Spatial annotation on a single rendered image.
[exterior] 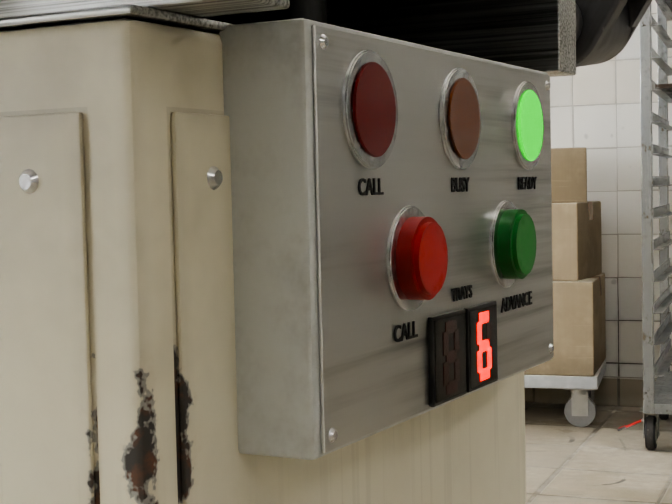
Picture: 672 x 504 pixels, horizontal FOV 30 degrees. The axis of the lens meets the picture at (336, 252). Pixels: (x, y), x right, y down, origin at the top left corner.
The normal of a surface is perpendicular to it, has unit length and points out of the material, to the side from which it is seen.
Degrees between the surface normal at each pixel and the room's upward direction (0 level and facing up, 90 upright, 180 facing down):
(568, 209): 90
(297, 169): 90
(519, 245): 90
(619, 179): 90
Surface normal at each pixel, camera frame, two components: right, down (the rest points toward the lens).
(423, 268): 0.88, 0.00
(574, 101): -0.37, 0.06
